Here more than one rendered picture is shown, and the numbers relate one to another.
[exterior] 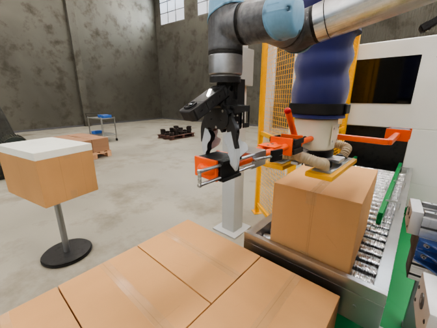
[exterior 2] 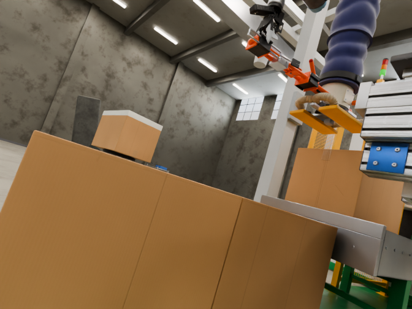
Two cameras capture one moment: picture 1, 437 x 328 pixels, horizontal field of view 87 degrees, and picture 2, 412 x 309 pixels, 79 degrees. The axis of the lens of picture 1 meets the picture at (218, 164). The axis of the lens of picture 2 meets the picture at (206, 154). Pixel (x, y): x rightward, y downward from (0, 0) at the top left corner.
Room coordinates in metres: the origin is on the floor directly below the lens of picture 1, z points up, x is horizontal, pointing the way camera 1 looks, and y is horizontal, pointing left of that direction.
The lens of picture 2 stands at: (-0.49, -0.23, 0.53)
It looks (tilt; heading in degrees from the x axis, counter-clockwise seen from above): 8 degrees up; 17
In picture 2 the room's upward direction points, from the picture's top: 17 degrees clockwise
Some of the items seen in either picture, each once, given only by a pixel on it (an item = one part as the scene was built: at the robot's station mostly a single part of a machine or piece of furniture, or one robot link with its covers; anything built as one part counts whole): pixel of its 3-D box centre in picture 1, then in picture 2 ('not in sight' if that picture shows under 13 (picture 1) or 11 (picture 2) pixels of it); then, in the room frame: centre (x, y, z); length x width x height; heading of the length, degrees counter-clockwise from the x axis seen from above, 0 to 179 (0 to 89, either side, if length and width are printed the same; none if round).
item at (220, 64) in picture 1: (224, 67); (274, 5); (0.55, -0.01, 1.44); 0.08 x 0.08 x 0.05
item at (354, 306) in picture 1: (300, 278); (305, 232); (0.98, -0.42, 0.47); 0.70 x 0.03 x 0.15; 49
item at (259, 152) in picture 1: (250, 157); (279, 62); (0.64, -0.09, 1.21); 0.07 x 0.07 x 0.04; 47
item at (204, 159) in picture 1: (216, 164); (258, 46); (0.55, 0.00, 1.22); 0.08 x 0.07 x 0.05; 137
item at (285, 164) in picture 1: (291, 155); (314, 120); (1.05, -0.34, 1.11); 0.34 x 0.10 x 0.05; 137
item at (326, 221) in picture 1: (325, 207); (346, 195); (1.23, -0.64, 0.75); 0.60 x 0.40 x 0.40; 141
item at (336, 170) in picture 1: (333, 163); (346, 118); (0.92, -0.48, 1.11); 0.34 x 0.10 x 0.05; 137
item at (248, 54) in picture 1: (244, 67); (298, 108); (2.14, -0.23, 1.62); 0.20 x 0.05 x 0.30; 139
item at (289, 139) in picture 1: (286, 144); (306, 81); (0.80, -0.24, 1.22); 0.10 x 0.08 x 0.06; 47
